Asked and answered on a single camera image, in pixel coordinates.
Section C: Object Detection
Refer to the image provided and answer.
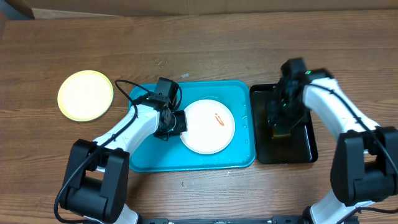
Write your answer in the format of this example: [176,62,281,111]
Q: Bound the white plate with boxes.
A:
[180,99,235,155]

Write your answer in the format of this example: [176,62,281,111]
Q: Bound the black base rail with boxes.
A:
[138,215,310,224]

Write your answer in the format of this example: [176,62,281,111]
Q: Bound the black water tray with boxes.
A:
[249,84,318,164]

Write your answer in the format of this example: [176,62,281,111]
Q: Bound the cardboard backdrop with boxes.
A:
[6,0,398,20]

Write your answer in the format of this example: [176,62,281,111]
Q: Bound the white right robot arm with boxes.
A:
[266,77,397,223]

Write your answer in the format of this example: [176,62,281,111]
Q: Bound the green yellow sponge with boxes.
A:
[272,125,290,138]

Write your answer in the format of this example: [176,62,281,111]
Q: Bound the yellow plate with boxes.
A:
[57,70,114,122]

